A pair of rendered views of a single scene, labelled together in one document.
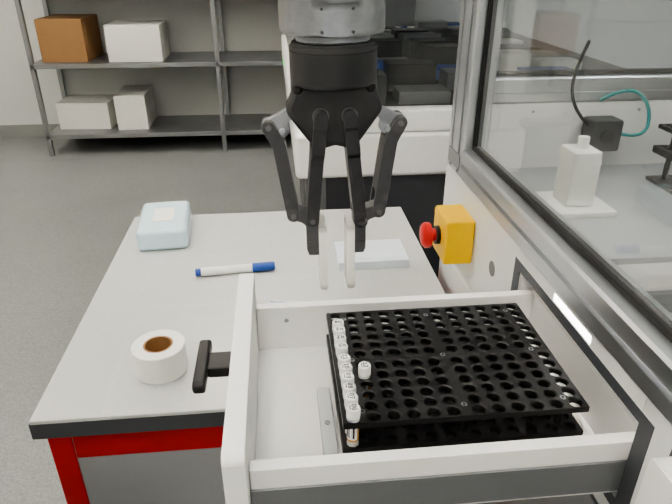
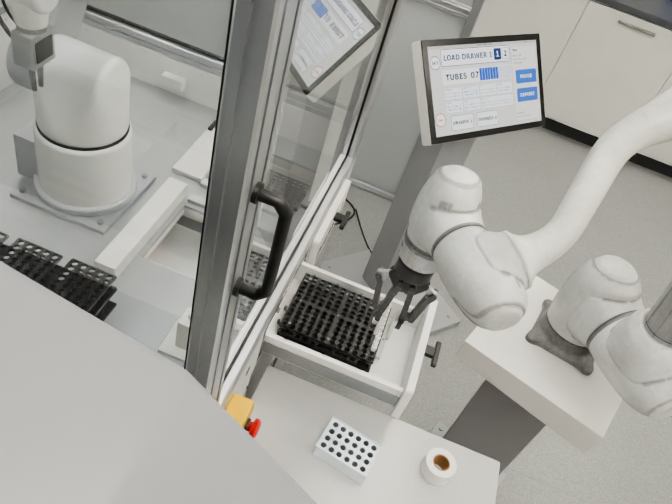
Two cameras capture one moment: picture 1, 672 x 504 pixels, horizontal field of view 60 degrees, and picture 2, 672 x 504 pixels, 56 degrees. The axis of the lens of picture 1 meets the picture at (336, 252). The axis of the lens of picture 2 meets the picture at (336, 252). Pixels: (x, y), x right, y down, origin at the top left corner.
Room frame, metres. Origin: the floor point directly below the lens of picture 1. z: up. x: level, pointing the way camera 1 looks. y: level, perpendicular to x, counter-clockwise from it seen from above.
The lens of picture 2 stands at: (1.44, 0.01, 2.00)
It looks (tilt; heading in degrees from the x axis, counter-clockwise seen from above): 43 degrees down; 190
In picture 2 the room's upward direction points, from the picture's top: 19 degrees clockwise
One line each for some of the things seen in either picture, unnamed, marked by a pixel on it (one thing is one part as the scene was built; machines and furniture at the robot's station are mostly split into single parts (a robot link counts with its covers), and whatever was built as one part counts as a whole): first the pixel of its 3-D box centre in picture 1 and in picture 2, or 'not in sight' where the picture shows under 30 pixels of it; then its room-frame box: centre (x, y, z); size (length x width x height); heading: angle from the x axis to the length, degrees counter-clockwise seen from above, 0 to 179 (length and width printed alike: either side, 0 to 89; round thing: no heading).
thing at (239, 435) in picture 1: (245, 388); (415, 355); (0.46, 0.09, 0.87); 0.29 x 0.02 x 0.11; 6
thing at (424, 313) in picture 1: (440, 379); (334, 323); (0.48, -0.11, 0.87); 0.22 x 0.18 x 0.06; 96
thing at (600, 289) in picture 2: not in sight; (598, 298); (0.14, 0.44, 1.00); 0.18 x 0.16 x 0.22; 40
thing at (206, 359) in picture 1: (215, 364); (431, 352); (0.46, 0.12, 0.91); 0.07 x 0.04 x 0.01; 6
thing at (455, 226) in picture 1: (450, 233); (236, 420); (0.82, -0.18, 0.88); 0.07 x 0.05 x 0.07; 6
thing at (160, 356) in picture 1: (160, 356); (438, 466); (0.63, 0.24, 0.78); 0.07 x 0.07 x 0.04
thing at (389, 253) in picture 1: (370, 254); not in sight; (0.96, -0.06, 0.77); 0.13 x 0.09 x 0.02; 96
